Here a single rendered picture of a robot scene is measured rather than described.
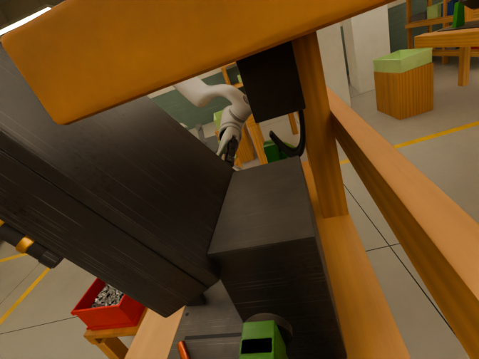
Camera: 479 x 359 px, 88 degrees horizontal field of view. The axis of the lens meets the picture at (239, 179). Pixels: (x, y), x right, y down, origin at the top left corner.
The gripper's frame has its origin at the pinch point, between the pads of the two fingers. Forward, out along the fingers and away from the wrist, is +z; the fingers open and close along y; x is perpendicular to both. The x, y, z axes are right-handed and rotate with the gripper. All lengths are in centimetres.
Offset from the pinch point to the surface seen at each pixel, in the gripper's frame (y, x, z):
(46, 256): -1.3, -29.8, 37.9
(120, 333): -62, -14, 34
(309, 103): 23.8, 16.1, -10.8
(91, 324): -68, -25, 31
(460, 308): 34, 14, 49
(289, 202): 19.3, 6.9, 27.8
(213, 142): -63, 6, -98
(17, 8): -310, -520, -697
